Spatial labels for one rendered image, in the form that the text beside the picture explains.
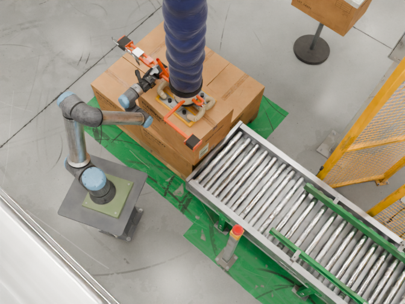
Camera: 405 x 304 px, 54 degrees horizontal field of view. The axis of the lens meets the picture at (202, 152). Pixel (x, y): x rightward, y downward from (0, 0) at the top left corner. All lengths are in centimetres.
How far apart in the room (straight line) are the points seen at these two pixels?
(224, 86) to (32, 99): 202
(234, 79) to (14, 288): 339
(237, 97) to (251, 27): 141
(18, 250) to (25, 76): 435
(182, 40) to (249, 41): 251
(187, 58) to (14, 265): 203
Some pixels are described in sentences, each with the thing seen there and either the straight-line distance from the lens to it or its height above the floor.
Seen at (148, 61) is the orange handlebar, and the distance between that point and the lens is 294.
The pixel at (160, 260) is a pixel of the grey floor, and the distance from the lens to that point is 360.
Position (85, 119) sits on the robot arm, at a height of 155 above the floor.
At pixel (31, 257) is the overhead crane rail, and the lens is 36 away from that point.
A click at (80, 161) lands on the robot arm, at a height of 108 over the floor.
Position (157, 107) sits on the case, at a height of 107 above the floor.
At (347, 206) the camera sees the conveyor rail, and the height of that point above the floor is 59.
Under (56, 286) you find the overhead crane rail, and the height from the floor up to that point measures 321.
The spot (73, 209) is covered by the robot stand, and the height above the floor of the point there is 75.
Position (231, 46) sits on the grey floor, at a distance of 460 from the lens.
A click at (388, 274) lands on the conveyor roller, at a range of 333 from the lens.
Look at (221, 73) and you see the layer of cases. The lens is 370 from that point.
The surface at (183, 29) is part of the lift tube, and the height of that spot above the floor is 194.
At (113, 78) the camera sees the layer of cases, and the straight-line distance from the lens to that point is 373.
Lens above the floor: 354
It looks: 65 degrees down
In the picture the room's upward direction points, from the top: 2 degrees clockwise
